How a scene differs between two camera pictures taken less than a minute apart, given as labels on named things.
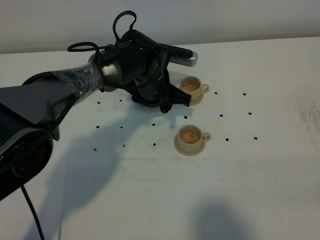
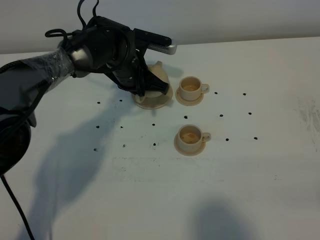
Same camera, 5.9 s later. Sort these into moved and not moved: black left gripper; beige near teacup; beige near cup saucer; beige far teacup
Moved: black left gripper
Not moved: beige near teacup; beige far teacup; beige near cup saucer
